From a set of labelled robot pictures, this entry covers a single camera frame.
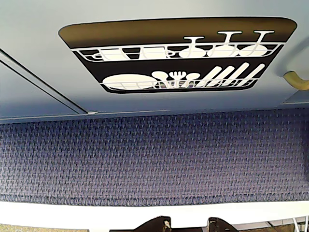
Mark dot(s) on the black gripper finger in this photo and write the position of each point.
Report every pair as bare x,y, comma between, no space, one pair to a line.
219,226
159,224

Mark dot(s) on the blue dishwasher door with decal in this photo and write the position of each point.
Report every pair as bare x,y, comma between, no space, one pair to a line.
169,101

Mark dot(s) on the blue woven cloth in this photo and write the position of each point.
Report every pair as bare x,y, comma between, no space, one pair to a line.
154,157

